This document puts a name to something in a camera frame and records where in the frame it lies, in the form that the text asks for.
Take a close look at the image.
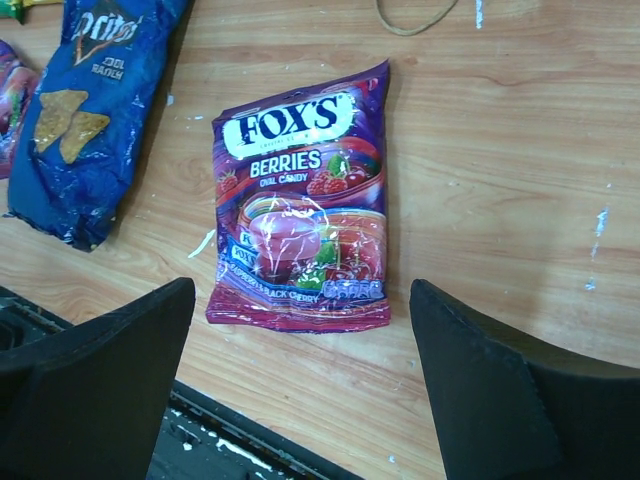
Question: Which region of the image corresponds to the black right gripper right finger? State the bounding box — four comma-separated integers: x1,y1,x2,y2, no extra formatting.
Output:
410,279,639,479

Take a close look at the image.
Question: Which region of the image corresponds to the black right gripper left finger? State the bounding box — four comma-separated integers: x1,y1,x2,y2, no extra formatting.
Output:
1,277,196,479

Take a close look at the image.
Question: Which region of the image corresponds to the purple Fox's berries candy bag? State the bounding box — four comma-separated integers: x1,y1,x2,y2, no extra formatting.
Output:
206,62,391,334

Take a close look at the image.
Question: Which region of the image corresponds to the blue Doritos chips bag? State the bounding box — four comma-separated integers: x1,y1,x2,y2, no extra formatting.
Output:
7,0,188,251

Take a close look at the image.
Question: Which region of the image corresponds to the red paper bag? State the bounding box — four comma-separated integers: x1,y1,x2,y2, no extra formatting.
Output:
373,0,459,37

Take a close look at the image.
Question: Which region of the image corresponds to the yellow snack bar wrapper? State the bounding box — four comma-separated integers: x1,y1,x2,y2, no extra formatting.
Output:
0,0,63,24

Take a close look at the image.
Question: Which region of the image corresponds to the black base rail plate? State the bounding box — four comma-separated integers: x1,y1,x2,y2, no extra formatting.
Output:
1,290,350,479

